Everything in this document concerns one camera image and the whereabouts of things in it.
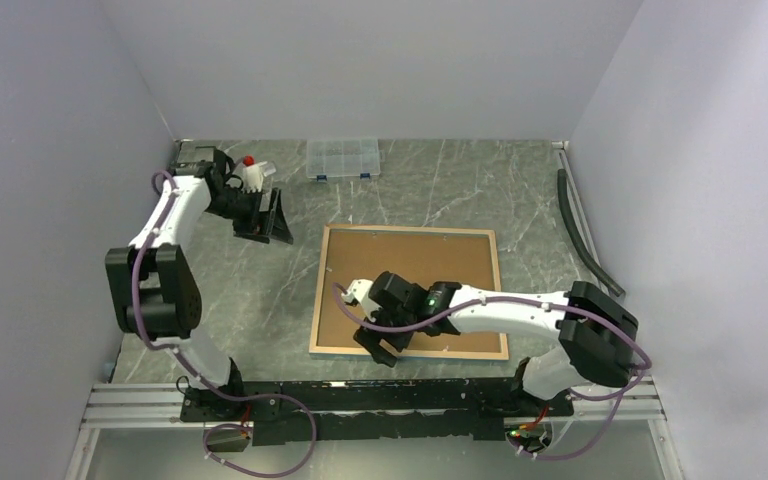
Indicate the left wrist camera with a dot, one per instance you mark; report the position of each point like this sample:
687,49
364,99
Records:
252,173

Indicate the black mounting base bar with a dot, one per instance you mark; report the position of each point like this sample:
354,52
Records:
290,411

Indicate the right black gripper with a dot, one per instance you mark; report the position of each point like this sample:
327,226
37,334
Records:
371,337

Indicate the aluminium rail frame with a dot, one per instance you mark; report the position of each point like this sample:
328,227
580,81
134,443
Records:
159,405

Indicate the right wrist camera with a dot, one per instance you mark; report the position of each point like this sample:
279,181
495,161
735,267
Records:
358,294

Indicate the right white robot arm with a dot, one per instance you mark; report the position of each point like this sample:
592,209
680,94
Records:
593,337

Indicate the wooden picture frame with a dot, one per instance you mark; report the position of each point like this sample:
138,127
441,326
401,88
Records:
331,285

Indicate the brown frame backing board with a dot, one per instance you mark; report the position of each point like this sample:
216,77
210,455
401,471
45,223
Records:
417,278

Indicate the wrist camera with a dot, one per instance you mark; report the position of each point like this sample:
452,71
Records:
252,173
358,294

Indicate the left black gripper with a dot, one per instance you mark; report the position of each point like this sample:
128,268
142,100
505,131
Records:
262,226

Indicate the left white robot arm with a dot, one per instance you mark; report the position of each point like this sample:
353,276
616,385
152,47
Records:
154,293

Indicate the clear plastic organizer box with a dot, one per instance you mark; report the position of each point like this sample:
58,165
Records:
356,158

